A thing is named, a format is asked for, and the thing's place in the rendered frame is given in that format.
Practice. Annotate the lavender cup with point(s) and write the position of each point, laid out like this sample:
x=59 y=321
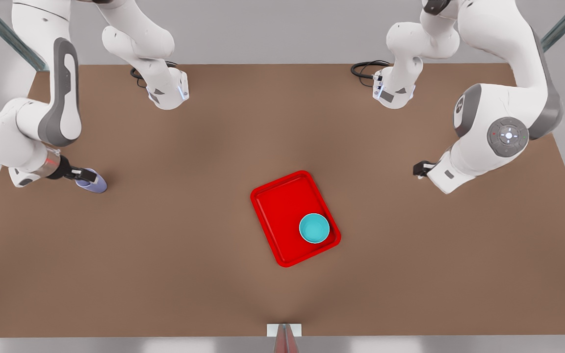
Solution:
x=94 y=185

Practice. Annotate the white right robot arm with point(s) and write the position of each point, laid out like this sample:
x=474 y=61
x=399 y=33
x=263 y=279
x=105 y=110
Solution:
x=62 y=98

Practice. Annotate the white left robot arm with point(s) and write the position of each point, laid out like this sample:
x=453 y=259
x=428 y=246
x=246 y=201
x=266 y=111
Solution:
x=503 y=93

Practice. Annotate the teal bowl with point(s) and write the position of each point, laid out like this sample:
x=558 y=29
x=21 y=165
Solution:
x=314 y=228

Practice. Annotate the red tray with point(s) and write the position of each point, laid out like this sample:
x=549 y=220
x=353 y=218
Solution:
x=280 y=220

